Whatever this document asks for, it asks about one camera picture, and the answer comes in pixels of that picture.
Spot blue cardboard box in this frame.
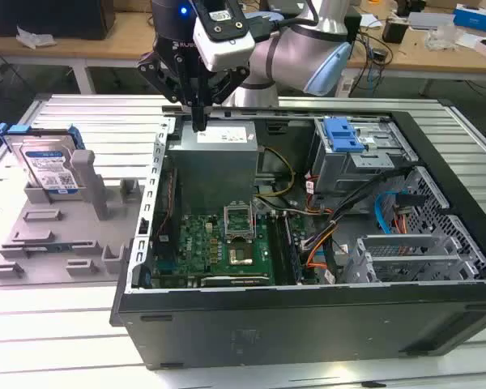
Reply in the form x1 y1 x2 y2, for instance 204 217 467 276
453 3 486 34

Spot RAM stick with blue label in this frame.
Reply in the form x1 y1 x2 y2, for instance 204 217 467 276
23 242 72 254

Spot RAM stick in motherboard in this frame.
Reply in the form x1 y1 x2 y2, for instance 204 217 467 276
283 212 304 284

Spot yellow black wire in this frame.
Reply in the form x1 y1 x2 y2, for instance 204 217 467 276
254 146 296 200

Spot metal optical drive cage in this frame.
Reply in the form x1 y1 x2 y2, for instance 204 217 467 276
311 117 420 199

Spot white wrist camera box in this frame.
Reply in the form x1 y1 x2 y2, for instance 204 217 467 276
193 0 255 73

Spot metal disk bay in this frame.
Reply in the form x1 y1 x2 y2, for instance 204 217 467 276
342 233 486 284

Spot black computer tower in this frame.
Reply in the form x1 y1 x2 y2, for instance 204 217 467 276
0 0 117 41

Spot flat silver box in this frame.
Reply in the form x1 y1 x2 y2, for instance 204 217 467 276
407 11 457 30

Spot CPU socket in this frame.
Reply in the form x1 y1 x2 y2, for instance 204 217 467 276
226 242 254 267

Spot black graphics card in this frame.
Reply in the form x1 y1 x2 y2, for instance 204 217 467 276
200 275 271 288

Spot clear plastic bag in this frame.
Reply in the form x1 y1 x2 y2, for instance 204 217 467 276
424 24 465 52

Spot black RAM slot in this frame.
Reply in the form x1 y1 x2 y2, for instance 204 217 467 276
266 212 287 284

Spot gray power supply unit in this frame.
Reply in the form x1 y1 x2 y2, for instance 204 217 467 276
168 120 260 218

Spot thick black sleeved wire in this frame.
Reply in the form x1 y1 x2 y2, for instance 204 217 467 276
327 168 414 228

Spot blue data wire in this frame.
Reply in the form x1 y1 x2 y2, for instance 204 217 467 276
373 190 426 236

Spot metal socket cover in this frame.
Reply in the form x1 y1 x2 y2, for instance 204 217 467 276
224 200 255 243

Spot small black box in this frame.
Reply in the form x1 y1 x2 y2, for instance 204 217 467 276
382 19 409 45

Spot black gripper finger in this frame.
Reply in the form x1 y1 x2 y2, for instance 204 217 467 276
136 51 200 133
199 66 251 133

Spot orange black power wire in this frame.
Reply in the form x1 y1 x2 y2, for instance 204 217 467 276
392 204 412 235

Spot multicolour wire bundle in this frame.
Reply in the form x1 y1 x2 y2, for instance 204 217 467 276
301 202 343 271

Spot green motherboard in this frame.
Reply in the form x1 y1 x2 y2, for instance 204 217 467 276
151 210 321 289

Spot blue plastic drive latch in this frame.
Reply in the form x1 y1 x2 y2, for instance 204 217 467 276
322 117 365 153

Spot black camera cable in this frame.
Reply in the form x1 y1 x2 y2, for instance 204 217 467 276
242 0 321 41

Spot gray parts rack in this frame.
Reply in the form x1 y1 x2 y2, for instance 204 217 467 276
0 149 145 289

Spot wooden workbench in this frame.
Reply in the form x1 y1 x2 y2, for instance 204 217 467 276
0 7 486 96

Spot crumpled white plastic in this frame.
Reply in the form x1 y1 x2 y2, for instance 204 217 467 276
15 26 57 50

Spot hard disk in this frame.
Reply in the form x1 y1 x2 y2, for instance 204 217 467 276
0 123 86 195

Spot black open PC case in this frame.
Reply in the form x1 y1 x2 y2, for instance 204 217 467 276
109 99 486 372

